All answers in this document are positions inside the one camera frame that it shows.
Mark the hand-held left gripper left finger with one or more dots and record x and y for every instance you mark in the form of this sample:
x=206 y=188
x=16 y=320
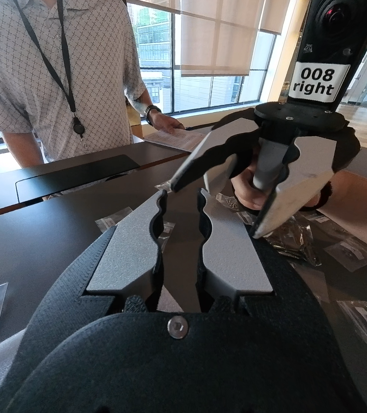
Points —
x=125 y=258

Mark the scattered small clear zip bags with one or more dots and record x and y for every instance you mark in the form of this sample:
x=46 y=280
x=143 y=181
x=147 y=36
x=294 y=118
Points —
x=364 y=316

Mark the dark grey desk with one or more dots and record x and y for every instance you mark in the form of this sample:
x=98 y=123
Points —
x=73 y=164
x=41 y=245

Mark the person's right hand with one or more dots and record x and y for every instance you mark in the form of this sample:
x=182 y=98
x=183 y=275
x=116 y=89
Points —
x=248 y=193

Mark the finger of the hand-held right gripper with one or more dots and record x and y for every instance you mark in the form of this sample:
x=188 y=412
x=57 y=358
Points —
x=216 y=142
x=309 y=168

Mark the printed instruction manual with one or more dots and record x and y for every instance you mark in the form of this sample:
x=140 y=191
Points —
x=177 y=139

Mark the dark parts bag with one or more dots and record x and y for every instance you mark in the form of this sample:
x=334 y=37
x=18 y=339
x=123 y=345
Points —
x=293 y=239

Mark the person's right forearm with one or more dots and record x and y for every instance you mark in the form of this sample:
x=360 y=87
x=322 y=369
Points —
x=358 y=206

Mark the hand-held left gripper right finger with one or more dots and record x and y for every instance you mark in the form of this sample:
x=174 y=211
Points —
x=235 y=255

